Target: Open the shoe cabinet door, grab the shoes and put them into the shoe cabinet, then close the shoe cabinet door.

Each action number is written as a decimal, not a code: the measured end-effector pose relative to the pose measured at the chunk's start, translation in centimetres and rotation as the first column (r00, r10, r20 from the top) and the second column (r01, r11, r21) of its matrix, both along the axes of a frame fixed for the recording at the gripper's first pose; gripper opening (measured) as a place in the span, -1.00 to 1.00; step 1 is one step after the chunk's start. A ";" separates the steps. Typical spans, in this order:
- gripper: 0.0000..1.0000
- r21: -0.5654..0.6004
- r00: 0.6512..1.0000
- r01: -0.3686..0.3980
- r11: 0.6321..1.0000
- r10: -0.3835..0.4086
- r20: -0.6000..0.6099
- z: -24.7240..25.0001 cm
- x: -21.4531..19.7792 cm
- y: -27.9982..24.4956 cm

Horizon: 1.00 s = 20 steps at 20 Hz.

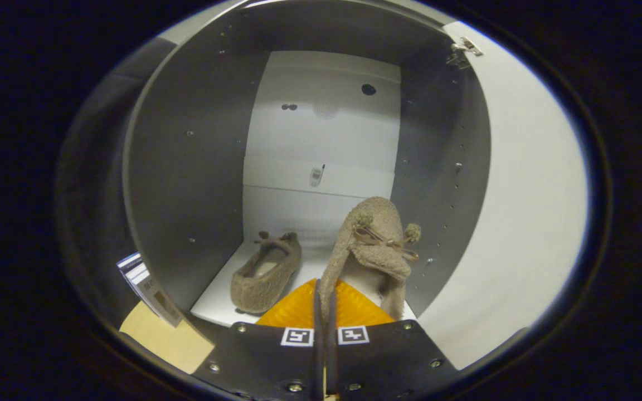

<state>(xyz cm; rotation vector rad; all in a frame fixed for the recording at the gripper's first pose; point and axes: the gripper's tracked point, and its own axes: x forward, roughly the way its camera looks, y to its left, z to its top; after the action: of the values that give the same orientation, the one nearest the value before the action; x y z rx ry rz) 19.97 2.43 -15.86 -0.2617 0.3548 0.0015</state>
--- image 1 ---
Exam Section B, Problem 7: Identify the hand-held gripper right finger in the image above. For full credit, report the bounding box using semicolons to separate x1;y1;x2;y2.
326;278;459;398

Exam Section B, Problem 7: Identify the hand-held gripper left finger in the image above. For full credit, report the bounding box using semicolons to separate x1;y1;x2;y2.
193;278;325;401

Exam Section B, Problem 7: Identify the tan fuzzy slipper shoe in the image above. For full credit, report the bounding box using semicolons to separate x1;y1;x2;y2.
318;195;422;330
230;231;303;315

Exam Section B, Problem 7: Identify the white shoe cabinet door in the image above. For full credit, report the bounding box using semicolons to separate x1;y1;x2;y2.
417;21;590;371

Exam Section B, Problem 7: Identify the grey shoe cabinet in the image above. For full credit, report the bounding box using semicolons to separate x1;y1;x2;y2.
122;0;492;330

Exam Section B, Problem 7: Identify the metal door hinge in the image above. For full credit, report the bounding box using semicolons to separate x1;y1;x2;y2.
446;36;484;71

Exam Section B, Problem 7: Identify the upright dark-edged book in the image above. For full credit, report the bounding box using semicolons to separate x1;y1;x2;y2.
116;252;146;287

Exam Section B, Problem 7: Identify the black backdrop cloth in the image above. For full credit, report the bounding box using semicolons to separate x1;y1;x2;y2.
55;36;155;330

